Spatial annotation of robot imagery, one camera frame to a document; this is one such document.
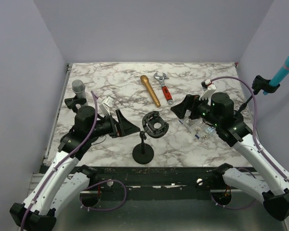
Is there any black shock-mount mic stand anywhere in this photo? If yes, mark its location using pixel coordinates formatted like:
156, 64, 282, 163
132, 111, 169, 165

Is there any purple cable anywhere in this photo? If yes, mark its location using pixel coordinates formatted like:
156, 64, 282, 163
208, 76, 289, 186
20, 90, 102, 231

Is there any black front rail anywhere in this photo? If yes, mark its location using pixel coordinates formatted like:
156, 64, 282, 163
62, 166, 272, 202

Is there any silver microphone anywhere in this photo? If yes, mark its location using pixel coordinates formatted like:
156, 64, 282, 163
72, 79, 88, 106

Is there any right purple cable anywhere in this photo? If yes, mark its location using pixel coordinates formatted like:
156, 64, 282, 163
208, 76, 289, 186

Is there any teal microphone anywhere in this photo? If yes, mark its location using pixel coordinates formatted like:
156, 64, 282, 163
269, 56, 289, 90

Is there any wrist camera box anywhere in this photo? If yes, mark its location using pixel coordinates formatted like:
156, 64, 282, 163
97, 96, 113, 116
199, 79, 217, 100

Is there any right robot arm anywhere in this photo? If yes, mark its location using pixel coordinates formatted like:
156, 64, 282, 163
171, 92, 289, 221

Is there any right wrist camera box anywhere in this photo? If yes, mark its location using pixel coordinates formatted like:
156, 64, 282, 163
199, 79, 217, 100

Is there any clear plastic screw box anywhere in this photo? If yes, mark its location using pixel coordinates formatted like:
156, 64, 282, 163
179, 114, 216, 140

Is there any gold microphone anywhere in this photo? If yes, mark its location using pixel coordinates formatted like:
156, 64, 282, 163
140, 75, 161, 108

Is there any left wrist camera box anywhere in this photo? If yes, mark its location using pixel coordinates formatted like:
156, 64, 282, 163
97, 96, 113, 116

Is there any black left mic stand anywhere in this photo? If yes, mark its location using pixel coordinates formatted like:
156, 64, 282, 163
60, 96, 106, 145

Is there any red-handled adjustable wrench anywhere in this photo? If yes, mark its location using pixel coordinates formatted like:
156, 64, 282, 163
154, 72, 174, 105

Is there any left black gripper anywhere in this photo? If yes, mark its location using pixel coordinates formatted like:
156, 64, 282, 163
88, 109, 141, 139

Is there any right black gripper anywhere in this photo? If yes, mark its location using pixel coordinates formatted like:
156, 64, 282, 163
171, 93, 221, 127

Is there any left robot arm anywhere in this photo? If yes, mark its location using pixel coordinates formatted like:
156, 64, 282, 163
10, 106, 140, 231

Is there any black right mic stand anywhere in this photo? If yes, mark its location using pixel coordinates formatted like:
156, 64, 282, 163
235, 75, 280, 115

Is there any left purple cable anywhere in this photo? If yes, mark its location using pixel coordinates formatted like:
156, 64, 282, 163
20, 90, 102, 231

